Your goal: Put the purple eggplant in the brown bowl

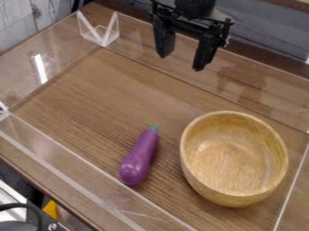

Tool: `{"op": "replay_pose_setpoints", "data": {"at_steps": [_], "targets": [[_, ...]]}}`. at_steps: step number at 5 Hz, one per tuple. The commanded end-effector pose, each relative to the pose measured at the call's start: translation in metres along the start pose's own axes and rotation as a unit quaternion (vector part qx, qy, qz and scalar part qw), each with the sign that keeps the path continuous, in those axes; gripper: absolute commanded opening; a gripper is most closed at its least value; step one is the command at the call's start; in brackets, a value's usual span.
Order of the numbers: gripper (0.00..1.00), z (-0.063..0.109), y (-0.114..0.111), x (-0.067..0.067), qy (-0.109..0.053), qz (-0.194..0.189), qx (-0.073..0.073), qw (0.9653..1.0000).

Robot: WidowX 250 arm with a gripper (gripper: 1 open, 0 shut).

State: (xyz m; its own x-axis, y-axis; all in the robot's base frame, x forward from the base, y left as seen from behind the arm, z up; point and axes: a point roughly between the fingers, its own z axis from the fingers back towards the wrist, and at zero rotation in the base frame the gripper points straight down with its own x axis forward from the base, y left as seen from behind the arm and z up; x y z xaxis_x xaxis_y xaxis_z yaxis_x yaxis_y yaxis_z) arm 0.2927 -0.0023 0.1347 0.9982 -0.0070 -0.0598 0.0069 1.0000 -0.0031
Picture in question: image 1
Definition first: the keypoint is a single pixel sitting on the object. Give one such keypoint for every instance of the clear acrylic corner bracket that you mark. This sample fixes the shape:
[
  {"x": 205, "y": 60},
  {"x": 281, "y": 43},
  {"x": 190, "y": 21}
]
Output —
[{"x": 99, "y": 34}]

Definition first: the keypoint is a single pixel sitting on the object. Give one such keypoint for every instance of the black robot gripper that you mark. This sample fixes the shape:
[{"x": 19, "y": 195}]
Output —
[{"x": 193, "y": 16}]

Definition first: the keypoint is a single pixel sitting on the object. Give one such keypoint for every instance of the brown wooden bowl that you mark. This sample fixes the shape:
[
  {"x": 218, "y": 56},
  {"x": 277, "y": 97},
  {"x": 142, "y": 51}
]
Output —
[{"x": 234, "y": 158}]

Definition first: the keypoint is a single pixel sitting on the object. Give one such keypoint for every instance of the clear acrylic tray wall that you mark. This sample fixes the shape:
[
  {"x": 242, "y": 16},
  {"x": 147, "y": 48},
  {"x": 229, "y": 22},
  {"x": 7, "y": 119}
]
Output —
[{"x": 92, "y": 195}]

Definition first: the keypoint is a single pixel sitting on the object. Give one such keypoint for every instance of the yellow black device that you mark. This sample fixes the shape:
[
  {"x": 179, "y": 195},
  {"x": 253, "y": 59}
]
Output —
[{"x": 59, "y": 214}]

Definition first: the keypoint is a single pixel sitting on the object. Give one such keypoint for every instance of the purple toy eggplant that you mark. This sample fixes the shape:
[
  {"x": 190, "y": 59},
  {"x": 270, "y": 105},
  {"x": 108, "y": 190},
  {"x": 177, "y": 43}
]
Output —
[{"x": 135, "y": 164}]

